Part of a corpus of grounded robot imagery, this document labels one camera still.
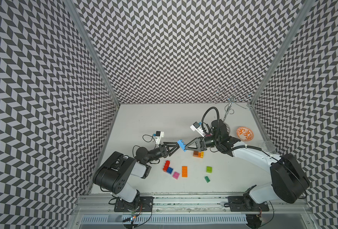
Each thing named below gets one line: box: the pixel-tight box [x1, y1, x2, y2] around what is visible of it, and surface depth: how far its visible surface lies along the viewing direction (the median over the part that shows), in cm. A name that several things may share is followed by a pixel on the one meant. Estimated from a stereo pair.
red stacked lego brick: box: [162, 160, 171, 172], surface depth 85 cm
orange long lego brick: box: [181, 166, 188, 178], surface depth 84 cm
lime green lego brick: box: [205, 166, 213, 174], surface depth 84 cm
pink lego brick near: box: [172, 171, 180, 180], surface depth 82 cm
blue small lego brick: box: [166, 166, 174, 175], surface depth 84 cm
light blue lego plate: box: [177, 139, 187, 153], surface depth 72 cm
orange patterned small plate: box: [236, 126, 255, 142], surface depth 98 cm
